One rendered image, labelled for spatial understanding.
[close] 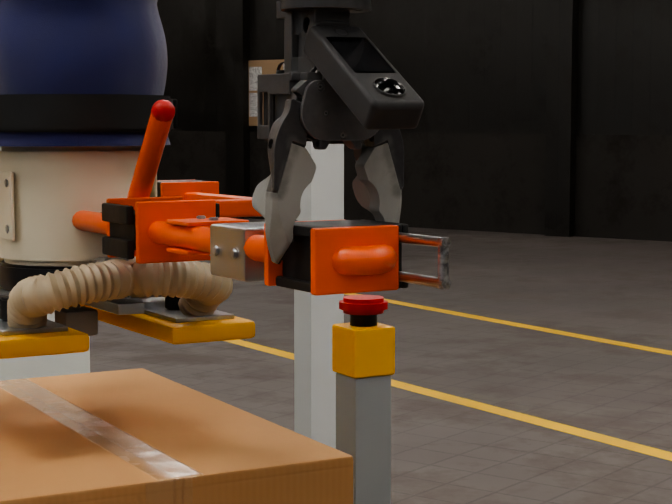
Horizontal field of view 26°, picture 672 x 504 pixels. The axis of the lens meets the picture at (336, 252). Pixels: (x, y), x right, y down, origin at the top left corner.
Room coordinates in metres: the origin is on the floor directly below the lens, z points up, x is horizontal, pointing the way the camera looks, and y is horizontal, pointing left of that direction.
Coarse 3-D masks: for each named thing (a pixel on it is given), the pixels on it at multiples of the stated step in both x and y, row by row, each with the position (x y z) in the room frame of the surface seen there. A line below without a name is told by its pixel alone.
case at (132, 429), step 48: (0, 384) 1.87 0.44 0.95; (48, 384) 1.87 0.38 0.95; (96, 384) 1.87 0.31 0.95; (144, 384) 1.87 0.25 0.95; (0, 432) 1.59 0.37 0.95; (48, 432) 1.59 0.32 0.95; (96, 432) 1.59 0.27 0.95; (144, 432) 1.59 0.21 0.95; (192, 432) 1.59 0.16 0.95; (240, 432) 1.59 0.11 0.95; (288, 432) 1.59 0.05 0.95; (0, 480) 1.37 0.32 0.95; (48, 480) 1.37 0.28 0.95; (96, 480) 1.37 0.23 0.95; (144, 480) 1.37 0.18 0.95; (192, 480) 1.39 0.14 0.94; (240, 480) 1.41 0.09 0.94; (288, 480) 1.44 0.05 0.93; (336, 480) 1.47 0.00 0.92
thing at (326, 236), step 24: (264, 240) 1.14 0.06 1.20; (312, 240) 1.07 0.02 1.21; (336, 240) 1.08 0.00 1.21; (360, 240) 1.09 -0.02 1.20; (384, 240) 1.10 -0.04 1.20; (264, 264) 1.14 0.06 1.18; (288, 264) 1.13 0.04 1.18; (312, 264) 1.07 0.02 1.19; (312, 288) 1.07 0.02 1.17; (336, 288) 1.08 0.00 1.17; (360, 288) 1.09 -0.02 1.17; (384, 288) 1.10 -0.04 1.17
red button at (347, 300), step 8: (344, 296) 2.07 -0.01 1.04; (352, 296) 2.07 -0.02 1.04; (360, 296) 2.07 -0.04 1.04; (368, 296) 2.07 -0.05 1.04; (376, 296) 2.07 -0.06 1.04; (344, 304) 2.04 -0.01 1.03; (352, 304) 2.03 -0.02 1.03; (360, 304) 2.03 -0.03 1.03; (368, 304) 2.03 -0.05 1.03; (376, 304) 2.03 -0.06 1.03; (384, 304) 2.04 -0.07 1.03; (344, 312) 2.05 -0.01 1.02; (352, 312) 2.04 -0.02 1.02; (360, 312) 2.03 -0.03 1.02; (368, 312) 2.03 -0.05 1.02; (376, 312) 2.04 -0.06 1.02; (352, 320) 2.05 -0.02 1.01; (360, 320) 2.04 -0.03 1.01; (368, 320) 2.04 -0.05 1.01; (376, 320) 2.06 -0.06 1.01
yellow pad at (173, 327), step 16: (144, 304) 1.68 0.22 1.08; (160, 304) 1.68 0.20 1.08; (176, 304) 1.62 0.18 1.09; (112, 320) 1.67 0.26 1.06; (128, 320) 1.63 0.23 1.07; (144, 320) 1.59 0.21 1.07; (160, 320) 1.57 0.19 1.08; (176, 320) 1.55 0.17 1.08; (192, 320) 1.56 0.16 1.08; (208, 320) 1.57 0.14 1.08; (224, 320) 1.57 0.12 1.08; (240, 320) 1.57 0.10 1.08; (160, 336) 1.55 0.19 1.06; (176, 336) 1.52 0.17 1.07; (192, 336) 1.53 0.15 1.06; (208, 336) 1.54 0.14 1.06; (224, 336) 1.55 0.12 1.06; (240, 336) 1.56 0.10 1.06
